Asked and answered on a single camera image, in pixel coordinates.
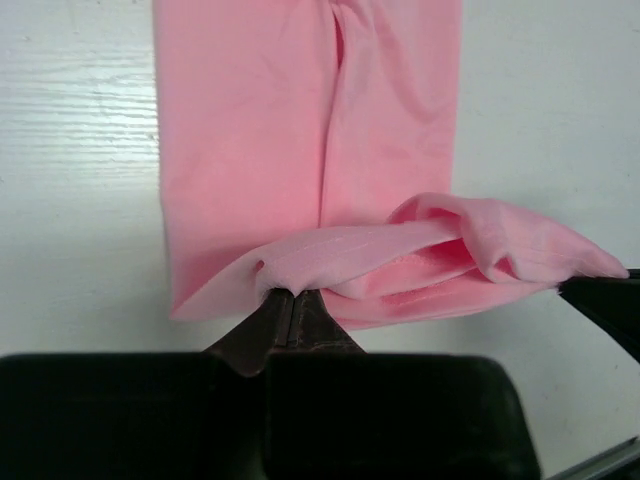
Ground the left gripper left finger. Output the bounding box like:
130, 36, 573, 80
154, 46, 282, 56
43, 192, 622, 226
1, 290, 293, 479

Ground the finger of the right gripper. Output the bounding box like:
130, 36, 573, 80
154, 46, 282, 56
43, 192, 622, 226
558, 269, 640, 362

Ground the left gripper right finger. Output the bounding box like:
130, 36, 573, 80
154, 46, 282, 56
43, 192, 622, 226
264, 291, 541, 479

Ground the pink t-shirt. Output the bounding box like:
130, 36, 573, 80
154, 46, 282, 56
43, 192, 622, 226
154, 0, 628, 329

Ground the aluminium table edge rail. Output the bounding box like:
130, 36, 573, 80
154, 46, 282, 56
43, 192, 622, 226
548, 437, 639, 480

